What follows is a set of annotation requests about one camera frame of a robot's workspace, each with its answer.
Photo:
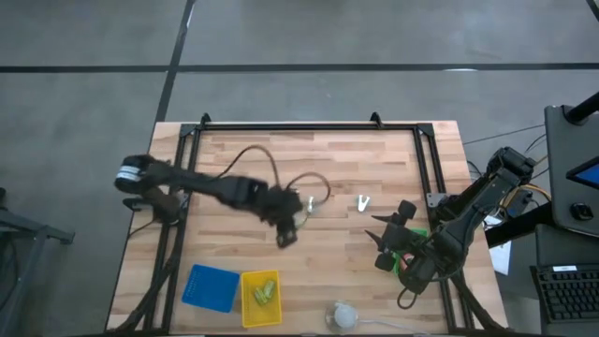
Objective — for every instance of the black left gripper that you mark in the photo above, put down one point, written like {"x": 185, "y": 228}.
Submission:
{"x": 278, "y": 206}

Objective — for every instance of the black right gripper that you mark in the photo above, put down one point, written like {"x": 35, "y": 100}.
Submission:
{"x": 398, "y": 236}

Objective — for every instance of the red tape roll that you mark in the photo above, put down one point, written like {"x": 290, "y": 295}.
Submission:
{"x": 407, "y": 258}

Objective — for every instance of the green staple box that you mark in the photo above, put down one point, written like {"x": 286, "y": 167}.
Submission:
{"x": 260, "y": 297}
{"x": 269, "y": 288}

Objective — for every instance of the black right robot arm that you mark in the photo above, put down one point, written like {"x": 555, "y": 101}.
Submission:
{"x": 472, "y": 201}

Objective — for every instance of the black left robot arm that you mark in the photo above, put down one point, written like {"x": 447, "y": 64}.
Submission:
{"x": 206, "y": 185}

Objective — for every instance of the green plastic basket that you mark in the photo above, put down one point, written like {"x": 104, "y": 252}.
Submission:
{"x": 421, "y": 231}

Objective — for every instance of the white dome on clear base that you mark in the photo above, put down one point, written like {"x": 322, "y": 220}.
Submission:
{"x": 344, "y": 317}

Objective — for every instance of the blue plastic basket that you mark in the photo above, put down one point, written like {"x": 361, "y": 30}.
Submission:
{"x": 210, "y": 288}

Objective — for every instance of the yellow plastic basket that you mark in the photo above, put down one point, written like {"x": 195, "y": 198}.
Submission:
{"x": 262, "y": 318}

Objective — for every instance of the white paper sheet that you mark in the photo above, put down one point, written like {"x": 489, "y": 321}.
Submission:
{"x": 501, "y": 257}

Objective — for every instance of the black support bar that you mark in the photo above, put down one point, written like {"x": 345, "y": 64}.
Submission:
{"x": 519, "y": 227}

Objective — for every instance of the grey cabinet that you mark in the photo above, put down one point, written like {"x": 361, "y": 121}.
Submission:
{"x": 561, "y": 154}

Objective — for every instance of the black keyboard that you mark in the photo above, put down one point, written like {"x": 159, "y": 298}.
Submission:
{"x": 568, "y": 295}

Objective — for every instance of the black round knob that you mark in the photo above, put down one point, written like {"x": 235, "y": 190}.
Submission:
{"x": 581, "y": 211}

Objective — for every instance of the blue screen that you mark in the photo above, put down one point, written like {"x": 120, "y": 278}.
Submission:
{"x": 589, "y": 175}

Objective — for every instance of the black pole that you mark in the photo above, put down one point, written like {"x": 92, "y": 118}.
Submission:
{"x": 587, "y": 107}

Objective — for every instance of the black metal stand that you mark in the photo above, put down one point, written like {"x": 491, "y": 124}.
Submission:
{"x": 28, "y": 231}

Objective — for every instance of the grey metal bracket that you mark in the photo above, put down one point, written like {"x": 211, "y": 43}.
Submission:
{"x": 433, "y": 200}

